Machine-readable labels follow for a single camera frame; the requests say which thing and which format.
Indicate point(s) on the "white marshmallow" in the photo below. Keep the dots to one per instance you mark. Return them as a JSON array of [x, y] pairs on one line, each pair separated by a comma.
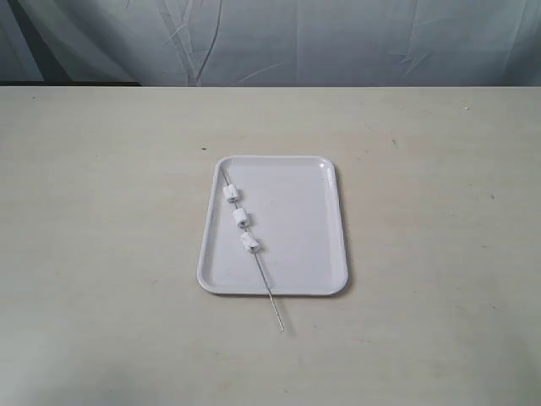
[[231, 193], [241, 218]]

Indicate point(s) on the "white marshmallow handle end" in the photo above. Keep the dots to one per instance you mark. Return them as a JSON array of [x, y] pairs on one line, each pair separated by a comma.
[[250, 242]]

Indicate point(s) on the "thin metal skewer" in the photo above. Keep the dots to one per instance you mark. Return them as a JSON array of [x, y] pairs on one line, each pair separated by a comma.
[[256, 256]]

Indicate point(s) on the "white rectangular plastic tray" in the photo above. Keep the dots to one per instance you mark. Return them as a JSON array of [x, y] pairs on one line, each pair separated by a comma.
[[295, 212]]

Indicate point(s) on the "grey-white fabric backdrop curtain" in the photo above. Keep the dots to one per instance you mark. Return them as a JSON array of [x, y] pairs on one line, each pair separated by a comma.
[[207, 43]]

